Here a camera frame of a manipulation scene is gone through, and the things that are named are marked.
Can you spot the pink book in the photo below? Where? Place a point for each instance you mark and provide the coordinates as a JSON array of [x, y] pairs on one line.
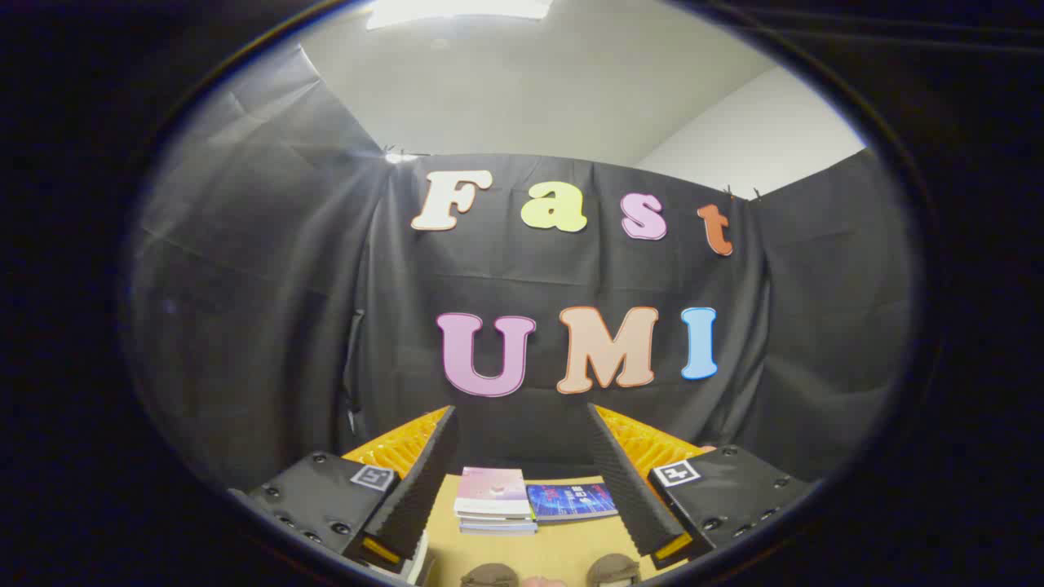
[[492, 492]]

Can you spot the white fabric storage box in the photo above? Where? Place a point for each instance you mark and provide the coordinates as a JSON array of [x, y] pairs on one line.
[[419, 562]]

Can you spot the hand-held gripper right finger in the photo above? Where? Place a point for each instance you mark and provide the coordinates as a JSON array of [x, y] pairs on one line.
[[624, 481]]

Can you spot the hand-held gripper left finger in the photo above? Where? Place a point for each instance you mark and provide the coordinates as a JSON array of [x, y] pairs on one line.
[[424, 481]]

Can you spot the dark blue book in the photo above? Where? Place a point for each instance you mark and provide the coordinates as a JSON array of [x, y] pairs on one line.
[[569, 500]]

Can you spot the brown slipper shoe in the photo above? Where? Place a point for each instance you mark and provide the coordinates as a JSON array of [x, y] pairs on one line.
[[489, 576], [612, 570]]

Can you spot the thin white book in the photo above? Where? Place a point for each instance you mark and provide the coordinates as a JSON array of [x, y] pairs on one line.
[[497, 520]]

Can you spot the pale blue book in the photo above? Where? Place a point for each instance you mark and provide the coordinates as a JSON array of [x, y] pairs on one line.
[[499, 529]]

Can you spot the ceiling light panel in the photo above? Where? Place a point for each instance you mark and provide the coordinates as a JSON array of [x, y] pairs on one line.
[[457, 10]]

